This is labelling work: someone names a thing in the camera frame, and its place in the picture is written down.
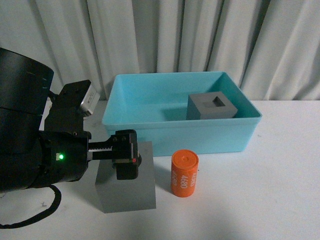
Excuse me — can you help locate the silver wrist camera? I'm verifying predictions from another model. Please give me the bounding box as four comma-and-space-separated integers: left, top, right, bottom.
79, 84, 101, 117

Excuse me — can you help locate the black cable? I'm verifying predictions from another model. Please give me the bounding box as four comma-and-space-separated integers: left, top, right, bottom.
0, 184, 62, 230

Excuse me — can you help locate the white curtain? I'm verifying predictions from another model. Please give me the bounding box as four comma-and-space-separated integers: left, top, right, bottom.
0, 0, 320, 100

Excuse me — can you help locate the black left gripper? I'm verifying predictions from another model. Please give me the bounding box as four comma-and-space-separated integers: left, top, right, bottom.
37, 80, 142, 188

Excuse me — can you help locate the orange cylinder part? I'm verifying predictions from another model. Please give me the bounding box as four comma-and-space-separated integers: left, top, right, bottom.
170, 149, 199, 198

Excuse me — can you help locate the gray cube with hole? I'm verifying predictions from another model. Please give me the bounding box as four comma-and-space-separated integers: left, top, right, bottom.
186, 91, 238, 120

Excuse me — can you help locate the gray cube part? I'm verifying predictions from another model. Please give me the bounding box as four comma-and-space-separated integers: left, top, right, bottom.
95, 141, 156, 213

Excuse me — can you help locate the blue plastic box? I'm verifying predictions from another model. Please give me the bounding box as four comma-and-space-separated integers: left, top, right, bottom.
102, 71, 262, 157

